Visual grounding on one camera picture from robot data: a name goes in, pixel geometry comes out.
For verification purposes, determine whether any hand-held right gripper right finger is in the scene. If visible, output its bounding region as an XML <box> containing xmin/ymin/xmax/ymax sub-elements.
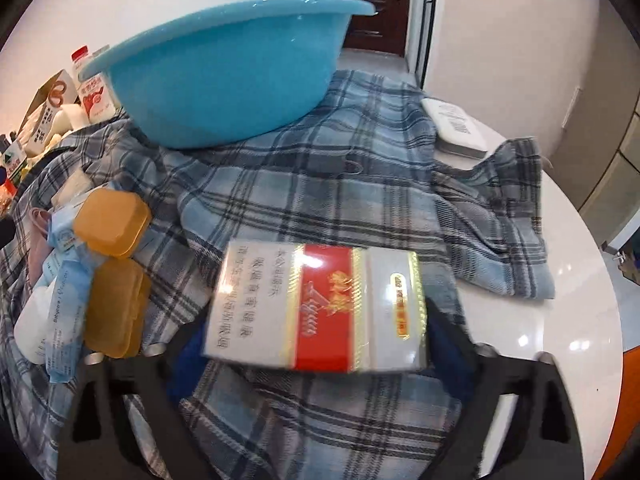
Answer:
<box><xmin>422</xmin><ymin>295</ymin><xmax>586</xmax><ymax>480</ymax></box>

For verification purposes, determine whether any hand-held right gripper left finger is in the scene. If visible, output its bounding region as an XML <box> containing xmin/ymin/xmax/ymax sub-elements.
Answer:
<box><xmin>56</xmin><ymin>322</ymin><xmax>216</xmax><ymax>480</ymax></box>

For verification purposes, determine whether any red and white cigarette pack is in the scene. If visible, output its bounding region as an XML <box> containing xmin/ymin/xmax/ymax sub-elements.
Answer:
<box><xmin>201</xmin><ymin>240</ymin><xmax>430</xmax><ymax>375</ymax></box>

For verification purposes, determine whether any blue plastic basin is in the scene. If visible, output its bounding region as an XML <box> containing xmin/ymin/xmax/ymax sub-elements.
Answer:
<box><xmin>77</xmin><ymin>0</ymin><xmax>376</xmax><ymax>150</ymax></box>

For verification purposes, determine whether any orange soap box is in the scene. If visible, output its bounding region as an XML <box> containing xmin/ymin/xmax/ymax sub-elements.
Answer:
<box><xmin>73</xmin><ymin>187</ymin><xmax>152</xmax><ymax>259</ymax></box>
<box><xmin>85</xmin><ymin>257</ymin><xmax>152</xmax><ymax>359</ymax></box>

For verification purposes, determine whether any long light blue packet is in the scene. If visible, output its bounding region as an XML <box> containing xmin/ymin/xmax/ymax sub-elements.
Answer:
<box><xmin>45</xmin><ymin>250</ymin><xmax>107</xmax><ymax>383</ymax></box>

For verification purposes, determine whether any white plastic bottle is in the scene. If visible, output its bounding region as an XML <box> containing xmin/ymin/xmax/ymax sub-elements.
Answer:
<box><xmin>14</xmin><ymin>277</ymin><xmax>58</xmax><ymax>363</ymax></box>

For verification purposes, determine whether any small light blue packet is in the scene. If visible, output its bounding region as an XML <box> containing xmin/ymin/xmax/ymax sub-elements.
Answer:
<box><xmin>47</xmin><ymin>208</ymin><xmax>93</xmax><ymax>252</ymax></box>

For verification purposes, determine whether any blue plaid shirt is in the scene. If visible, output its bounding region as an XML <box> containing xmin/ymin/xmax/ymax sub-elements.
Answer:
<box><xmin>0</xmin><ymin>67</ymin><xmax>557</xmax><ymax>480</ymax></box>

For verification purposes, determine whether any clear plastic packet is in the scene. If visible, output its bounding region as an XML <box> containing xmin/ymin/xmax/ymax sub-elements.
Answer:
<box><xmin>52</xmin><ymin>167</ymin><xmax>98</xmax><ymax>208</ymax></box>

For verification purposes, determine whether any white wipes pack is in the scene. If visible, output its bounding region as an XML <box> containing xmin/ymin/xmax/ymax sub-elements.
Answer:
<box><xmin>420</xmin><ymin>97</ymin><xmax>488</xmax><ymax>158</ymax></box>

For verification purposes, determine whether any white milk carton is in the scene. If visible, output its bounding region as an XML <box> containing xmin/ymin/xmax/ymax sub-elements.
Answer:
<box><xmin>17</xmin><ymin>107</ymin><xmax>63</xmax><ymax>158</ymax></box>

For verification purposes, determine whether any strawberry milk bottle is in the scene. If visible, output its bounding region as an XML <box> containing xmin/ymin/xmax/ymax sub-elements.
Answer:
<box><xmin>70</xmin><ymin>45</ymin><xmax>121</xmax><ymax>123</ymax></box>

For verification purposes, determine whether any brown cardboard carton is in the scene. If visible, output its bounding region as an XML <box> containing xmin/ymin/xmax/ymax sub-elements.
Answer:
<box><xmin>20</xmin><ymin>69</ymin><xmax>81</xmax><ymax>126</ymax></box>

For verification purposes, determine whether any sliding glass door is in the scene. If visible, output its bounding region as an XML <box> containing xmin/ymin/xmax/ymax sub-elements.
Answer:
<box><xmin>405</xmin><ymin>0</ymin><xmax>441</xmax><ymax>91</ymax></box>

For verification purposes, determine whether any dark red door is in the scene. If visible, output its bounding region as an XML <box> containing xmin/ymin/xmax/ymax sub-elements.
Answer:
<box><xmin>326</xmin><ymin>0</ymin><xmax>413</xmax><ymax>57</ymax></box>

